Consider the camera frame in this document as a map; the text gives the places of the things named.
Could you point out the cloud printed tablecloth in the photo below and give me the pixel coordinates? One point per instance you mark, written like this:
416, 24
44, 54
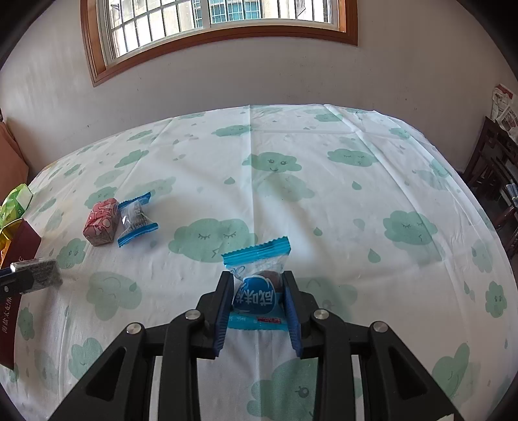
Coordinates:
323, 194

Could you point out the blue snack packet white label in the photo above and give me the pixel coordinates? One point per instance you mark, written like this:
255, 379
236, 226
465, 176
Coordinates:
259, 259

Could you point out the wooden framed window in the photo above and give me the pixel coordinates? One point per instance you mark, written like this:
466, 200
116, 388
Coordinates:
218, 16

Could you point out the red box with gold interior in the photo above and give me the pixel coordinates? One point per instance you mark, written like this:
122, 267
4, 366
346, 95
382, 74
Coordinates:
20, 251

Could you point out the dark wooden furniture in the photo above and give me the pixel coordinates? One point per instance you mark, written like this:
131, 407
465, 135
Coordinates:
489, 170

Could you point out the green tissue pack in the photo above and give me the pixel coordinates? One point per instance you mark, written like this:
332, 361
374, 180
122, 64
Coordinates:
16, 202

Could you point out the clear blue-edged cookie packet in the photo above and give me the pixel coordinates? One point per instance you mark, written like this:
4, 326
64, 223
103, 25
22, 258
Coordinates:
135, 218

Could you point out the pink snack packet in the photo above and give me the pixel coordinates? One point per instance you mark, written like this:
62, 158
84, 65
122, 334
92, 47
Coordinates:
101, 222

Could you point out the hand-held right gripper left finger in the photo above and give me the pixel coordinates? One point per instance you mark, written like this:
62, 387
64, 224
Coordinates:
220, 319

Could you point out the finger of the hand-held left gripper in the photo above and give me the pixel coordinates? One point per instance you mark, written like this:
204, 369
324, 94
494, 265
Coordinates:
18, 283

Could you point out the wall poster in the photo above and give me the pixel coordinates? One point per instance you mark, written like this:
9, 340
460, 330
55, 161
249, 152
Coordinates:
505, 109

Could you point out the grey snack packet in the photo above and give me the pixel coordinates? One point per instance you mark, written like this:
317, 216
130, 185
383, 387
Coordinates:
42, 273

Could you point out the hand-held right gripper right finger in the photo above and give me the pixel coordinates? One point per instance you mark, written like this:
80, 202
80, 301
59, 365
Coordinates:
293, 319

